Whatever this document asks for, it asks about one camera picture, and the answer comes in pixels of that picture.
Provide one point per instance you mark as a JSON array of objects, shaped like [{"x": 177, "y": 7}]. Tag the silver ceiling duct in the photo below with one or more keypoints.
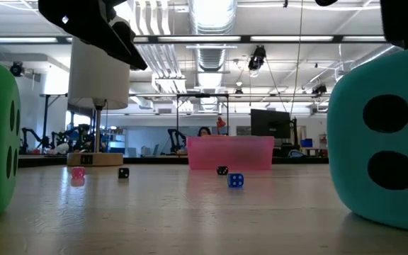
[{"x": 211, "y": 21}]

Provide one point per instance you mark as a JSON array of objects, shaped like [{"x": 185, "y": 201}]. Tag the black ceiling mounted camera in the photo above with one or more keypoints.
[
  {"x": 17, "y": 69},
  {"x": 257, "y": 58},
  {"x": 319, "y": 88}
]

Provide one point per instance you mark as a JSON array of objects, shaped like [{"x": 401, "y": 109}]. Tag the black background rig frame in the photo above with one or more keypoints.
[{"x": 202, "y": 95}]

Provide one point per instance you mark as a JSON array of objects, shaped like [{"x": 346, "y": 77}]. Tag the black monitor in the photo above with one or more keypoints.
[{"x": 269, "y": 124}]

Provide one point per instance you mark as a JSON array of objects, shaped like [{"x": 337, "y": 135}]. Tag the small black die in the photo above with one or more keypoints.
[
  {"x": 123, "y": 173},
  {"x": 222, "y": 170}
]

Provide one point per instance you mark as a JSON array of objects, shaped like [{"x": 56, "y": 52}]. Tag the small pink die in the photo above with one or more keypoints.
[{"x": 78, "y": 172}]

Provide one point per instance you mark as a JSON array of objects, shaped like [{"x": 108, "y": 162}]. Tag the black background robot arm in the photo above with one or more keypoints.
[
  {"x": 34, "y": 136},
  {"x": 80, "y": 136},
  {"x": 175, "y": 140}
]

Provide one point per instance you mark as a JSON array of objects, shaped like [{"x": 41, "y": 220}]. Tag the pink translucent plastic bin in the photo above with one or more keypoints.
[{"x": 230, "y": 152}]

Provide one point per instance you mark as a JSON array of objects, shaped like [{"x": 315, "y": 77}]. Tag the black overhead light beam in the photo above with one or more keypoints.
[{"x": 245, "y": 38}]

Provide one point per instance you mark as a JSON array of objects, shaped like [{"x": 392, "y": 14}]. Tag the black aluminium table frame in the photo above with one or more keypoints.
[{"x": 154, "y": 160}]

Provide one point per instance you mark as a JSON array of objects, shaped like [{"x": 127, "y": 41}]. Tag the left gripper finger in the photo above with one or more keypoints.
[
  {"x": 115, "y": 46},
  {"x": 126, "y": 28}
]

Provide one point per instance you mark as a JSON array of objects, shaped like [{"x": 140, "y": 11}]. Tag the person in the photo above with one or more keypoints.
[{"x": 204, "y": 131}]

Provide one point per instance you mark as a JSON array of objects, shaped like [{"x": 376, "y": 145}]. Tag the white shade table lamp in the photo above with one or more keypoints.
[{"x": 97, "y": 78}]

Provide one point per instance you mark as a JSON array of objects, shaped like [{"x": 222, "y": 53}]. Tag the small blue die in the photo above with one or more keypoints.
[{"x": 235, "y": 180}]

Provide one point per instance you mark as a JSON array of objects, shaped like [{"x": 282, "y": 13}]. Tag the large teal foam die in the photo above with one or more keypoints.
[{"x": 349, "y": 159}]

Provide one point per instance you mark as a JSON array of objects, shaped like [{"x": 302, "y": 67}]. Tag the red desk lamp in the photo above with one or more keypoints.
[{"x": 221, "y": 123}]

